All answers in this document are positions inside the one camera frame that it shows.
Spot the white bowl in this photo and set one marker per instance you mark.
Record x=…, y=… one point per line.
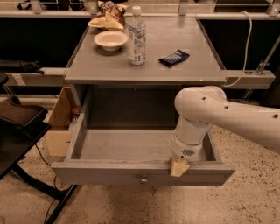
x=111, y=41

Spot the clear plastic water bottle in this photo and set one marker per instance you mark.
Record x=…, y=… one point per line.
x=137, y=37

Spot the dark blue snack packet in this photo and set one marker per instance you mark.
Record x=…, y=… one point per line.
x=174, y=59

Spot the yellow chip bag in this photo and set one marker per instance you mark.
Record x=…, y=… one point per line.
x=106, y=22

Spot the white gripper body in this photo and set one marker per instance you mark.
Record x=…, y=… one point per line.
x=186, y=151

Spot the grey drawer cabinet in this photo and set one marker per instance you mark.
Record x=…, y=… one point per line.
x=116, y=67

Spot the cardboard box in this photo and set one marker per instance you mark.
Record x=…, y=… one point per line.
x=62, y=120

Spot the metal frame rail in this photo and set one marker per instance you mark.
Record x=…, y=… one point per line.
x=54, y=78

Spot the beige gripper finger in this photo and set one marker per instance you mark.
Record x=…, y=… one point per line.
x=178, y=167

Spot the black rolling stand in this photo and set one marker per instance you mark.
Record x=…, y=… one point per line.
x=21, y=128

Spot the grey top drawer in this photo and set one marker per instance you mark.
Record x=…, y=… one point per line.
x=124, y=137

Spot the brown snack bag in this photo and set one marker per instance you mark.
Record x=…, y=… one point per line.
x=112, y=11

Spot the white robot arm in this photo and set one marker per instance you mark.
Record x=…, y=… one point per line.
x=200, y=108

